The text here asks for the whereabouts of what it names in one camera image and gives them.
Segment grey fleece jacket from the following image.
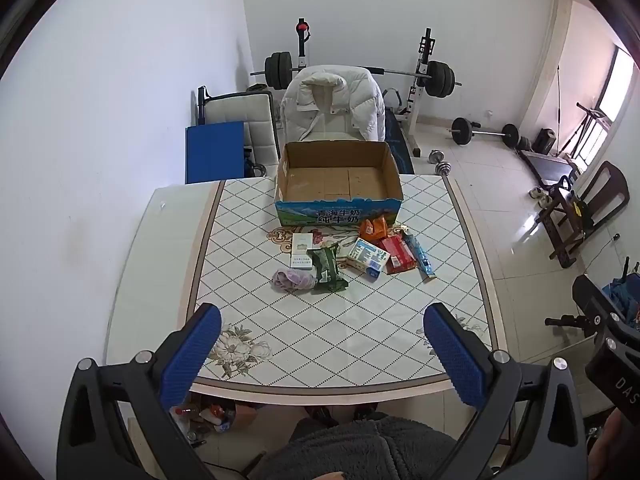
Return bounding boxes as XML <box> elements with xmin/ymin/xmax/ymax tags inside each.
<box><xmin>259</xmin><ymin>412</ymin><xmax>469</xmax><ymax>480</ymax></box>

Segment blue and white packet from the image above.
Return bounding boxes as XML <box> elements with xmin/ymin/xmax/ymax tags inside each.
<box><xmin>346</xmin><ymin>237</ymin><xmax>392</xmax><ymax>280</ymax></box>

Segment short barbell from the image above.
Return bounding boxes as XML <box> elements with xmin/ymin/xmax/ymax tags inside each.
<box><xmin>447</xmin><ymin>117</ymin><xmax>521</xmax><ymax>150</ymax></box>

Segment black bin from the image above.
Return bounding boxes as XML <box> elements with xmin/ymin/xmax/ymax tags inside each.
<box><xmin>532</xmin><ymin>128</ymin><xmax>557</xmax><ymax>155</ymax></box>

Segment treadmill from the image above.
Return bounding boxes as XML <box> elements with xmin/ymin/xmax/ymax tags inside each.
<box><xmin>517</xmin><ymin>102</ymin><xmax>614</xmax><ymax>187</ymax></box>

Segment dark wooden chair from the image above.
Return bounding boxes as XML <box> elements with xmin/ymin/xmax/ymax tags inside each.
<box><xmin>542</xmin><ymin>160</ymin><xmax>630</xmax><ymax>269</ymax></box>

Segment blue mat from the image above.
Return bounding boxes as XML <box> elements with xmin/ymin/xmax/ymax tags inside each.
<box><xmin>184</xmin><ymin>120</ymin><xmax>246</xmax><ymax>185</ymax></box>

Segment plastic bottle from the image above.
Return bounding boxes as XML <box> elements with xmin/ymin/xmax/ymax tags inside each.
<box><xmin>170</xmin><ymin>404</ymin><xmax>194</xmax><ymax>444</ymax></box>

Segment white barbell rack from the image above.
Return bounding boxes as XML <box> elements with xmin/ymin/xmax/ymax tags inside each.
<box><xmin>294</xmin><ymin>18</ymin><xmax>437</xmax><ymax>157</ymax></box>

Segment lilac cloth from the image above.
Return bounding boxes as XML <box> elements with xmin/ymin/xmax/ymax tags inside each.
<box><xmin>271</xmin><ymin>268</ymin><xmax>319</xmax><ymax>294</ymax></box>

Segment orange snack packet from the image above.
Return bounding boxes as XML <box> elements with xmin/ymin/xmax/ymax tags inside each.
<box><xmin>358</xmin><ymin>214</ymin><xmax>390</xmax><ymax>241</ymax></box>

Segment blue bag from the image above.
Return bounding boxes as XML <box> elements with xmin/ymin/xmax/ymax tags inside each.
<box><xmin>602</xmin><ymin>273</ymin><xmax>640</xmax><ymax>329</ymax></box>

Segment black weight bench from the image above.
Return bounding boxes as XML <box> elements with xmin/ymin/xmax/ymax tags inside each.
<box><xmin>382</xmin><ymin>87</ymin><xmax>416</xmax><ymax>174</ymax></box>

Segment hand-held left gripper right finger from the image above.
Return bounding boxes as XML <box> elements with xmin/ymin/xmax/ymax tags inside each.
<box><xmin>422</xmin><ymin>302</ymin><xmax>589</xmax><ymax>480</ymax></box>

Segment chrome dumbbell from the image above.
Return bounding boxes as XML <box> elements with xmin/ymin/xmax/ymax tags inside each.
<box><xmin>428</xmin><ymin>148</ymin><xmax>452</xmax><ymax>177</ymax></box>

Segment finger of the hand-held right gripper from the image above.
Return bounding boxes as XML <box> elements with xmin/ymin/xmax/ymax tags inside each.
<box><xmin>572</xmin><ymin>273</ymin><xmax>627</xmax><ymax>322</ymax></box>

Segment white puffer jacket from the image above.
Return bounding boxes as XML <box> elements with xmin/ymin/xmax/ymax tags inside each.
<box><xmin>279</xmin><ymin>64</ymin><xmax>386</xmax><ymax>144</ymax></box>

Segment red snack packet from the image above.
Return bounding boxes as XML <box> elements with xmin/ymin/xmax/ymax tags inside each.
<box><xmin>378</xmin><ymin>233</ymin><xmax>418</xmax><ymax>275</ymax></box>

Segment light blue tube packet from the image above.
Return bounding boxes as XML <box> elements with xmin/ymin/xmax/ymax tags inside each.
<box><xmin>402</xmin><ymin>232</ymin><xmax>437</xmax><ymax>281</ymax></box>

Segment window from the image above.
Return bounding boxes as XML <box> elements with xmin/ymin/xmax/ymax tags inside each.
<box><xmin>597</xmin><ymin>47</ymin><xmax>640</xmax><ymax>134</ymax></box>

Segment green wet wipes packet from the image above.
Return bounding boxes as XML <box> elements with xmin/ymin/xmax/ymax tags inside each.
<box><xmin>307</xmin><ymin>245</ymin><xmax>349</xmax><ymax>294</ymax></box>

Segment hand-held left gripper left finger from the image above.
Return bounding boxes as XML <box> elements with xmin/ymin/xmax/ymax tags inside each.
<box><xmin>56</xmin><ymin>303</ymin><xmax>223</xmax><ymax>480</ymax></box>

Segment white folding chair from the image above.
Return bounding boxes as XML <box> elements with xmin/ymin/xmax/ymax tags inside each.
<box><xmin>194</xmin><ymin>85</ymin><xmax>281</xmax><ymax>179</ymax></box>

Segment cardboard box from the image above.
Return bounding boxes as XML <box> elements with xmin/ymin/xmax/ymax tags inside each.
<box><xmin>274</xmin><ymin>141</ymin><xmax>405</xmax><ymax>227</ymax></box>

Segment barbell with black plates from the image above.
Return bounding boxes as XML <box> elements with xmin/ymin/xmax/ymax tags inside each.
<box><xmin>249</xmin><ymin>51</ymin><xmax>464</xmax><ymax>99</ymax></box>

